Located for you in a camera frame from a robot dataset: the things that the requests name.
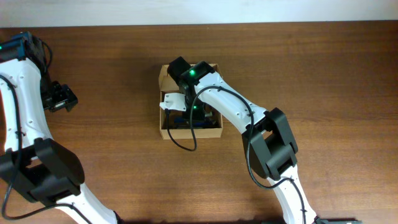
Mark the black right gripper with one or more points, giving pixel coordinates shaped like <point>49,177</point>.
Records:
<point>199,116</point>

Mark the open brown cardboard box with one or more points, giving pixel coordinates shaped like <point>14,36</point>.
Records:
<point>167,85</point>

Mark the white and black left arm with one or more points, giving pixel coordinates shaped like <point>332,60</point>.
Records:
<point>40,173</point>

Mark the blue cap whiteboard marker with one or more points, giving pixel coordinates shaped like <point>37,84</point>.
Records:
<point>179,120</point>

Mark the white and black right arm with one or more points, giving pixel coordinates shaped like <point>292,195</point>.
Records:
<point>269,144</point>

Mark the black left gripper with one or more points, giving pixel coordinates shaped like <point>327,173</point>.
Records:
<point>66,98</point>

